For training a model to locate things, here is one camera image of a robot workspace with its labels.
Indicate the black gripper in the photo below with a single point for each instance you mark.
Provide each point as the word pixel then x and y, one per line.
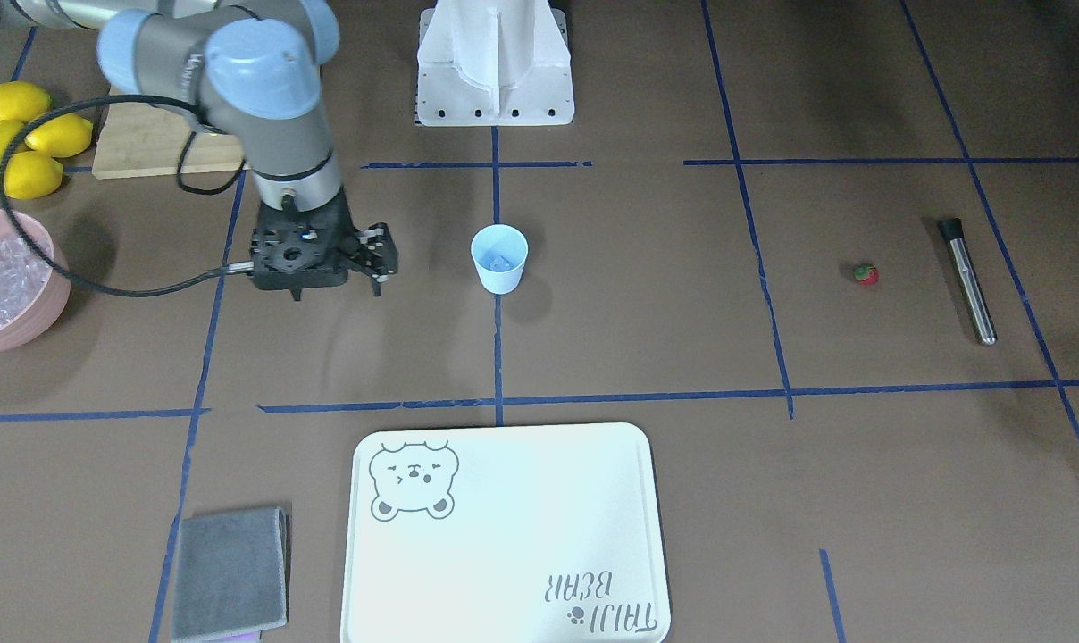
pixel 341 227

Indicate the ice cube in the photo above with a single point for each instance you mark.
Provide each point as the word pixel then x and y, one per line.
pixel 499 264

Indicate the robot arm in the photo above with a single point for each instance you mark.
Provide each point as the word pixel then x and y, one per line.
pixel 252 70

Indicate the light blue paper cup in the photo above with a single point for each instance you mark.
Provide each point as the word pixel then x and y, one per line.
pixel 499 253

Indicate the pink bowl of ice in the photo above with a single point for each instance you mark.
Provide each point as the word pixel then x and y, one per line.
pixel 32 295

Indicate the bamboo cutting board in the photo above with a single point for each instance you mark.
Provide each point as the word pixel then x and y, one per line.
pixel 141 141

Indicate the white bear serving tray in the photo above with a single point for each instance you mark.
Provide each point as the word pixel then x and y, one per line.
pixel 505 534

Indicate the folded grey cloth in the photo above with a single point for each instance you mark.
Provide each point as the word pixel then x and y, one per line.
pixel 231 576

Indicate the red strawberry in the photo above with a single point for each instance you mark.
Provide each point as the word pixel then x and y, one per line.
pixel 866 274

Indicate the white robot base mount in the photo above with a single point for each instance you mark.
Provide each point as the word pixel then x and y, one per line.
pixel 493 64

